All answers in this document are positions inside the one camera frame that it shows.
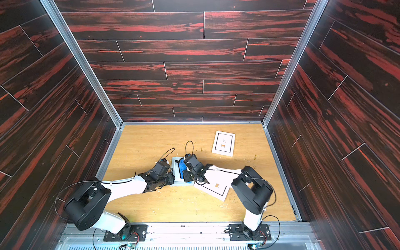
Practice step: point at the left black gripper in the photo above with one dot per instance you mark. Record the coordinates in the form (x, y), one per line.
(171, 178)

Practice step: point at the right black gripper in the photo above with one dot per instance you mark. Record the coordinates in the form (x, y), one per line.
(187, 174)

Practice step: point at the blue microfiber cloth black trim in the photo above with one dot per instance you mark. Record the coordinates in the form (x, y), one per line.
(181, 167)

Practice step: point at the light blue picture frame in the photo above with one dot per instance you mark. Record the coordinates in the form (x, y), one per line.
(179, 181)

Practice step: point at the cream white picture frame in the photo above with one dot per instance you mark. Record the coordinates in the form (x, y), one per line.
(219, 181)

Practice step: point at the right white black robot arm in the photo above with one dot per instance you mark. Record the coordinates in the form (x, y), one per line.
(252, 190)

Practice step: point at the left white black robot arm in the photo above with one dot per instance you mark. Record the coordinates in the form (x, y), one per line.
(86, 207)

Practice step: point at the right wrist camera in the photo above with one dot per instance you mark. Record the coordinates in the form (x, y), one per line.
(191, 161)

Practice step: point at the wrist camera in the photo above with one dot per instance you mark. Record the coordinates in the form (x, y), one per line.
(191, 161)
(160, 169)

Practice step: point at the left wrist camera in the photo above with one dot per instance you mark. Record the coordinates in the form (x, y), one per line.
(160, 169)

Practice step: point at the white picture frame black border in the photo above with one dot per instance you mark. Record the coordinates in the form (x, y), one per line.
(223, 143)

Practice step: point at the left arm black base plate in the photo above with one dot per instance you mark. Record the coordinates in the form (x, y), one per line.
(136, 233)

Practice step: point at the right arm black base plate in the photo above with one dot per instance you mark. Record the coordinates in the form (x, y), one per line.
(239, 232)

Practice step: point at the aluminium front rail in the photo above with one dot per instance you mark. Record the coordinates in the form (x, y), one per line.
(195, 236)

